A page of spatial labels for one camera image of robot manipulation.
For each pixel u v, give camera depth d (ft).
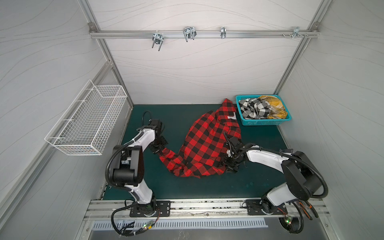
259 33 5.24
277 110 3.39
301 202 2.44
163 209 2.42
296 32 2.51
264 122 3.35
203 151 2.99
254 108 3.53
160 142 2.62
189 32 2.51
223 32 2.56
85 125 2.25
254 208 2.40
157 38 2.60
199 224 2.30
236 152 2.36
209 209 2.45
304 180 1.45
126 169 1.52
